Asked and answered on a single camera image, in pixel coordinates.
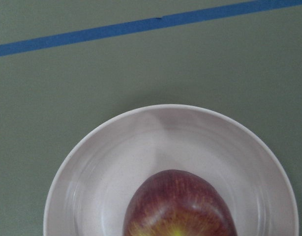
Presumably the pink plate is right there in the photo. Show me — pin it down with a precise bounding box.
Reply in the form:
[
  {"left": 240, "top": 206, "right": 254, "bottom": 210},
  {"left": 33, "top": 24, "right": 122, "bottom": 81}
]
[{"left": 43, "top": 104, "right": 299, "bottom": 236}]

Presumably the red apple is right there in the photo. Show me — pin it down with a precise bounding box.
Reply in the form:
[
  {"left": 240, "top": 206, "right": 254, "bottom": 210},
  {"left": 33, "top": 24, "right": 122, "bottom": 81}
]
[{"left": 122, "top": 170, "right": 237, "bottom": 236}]

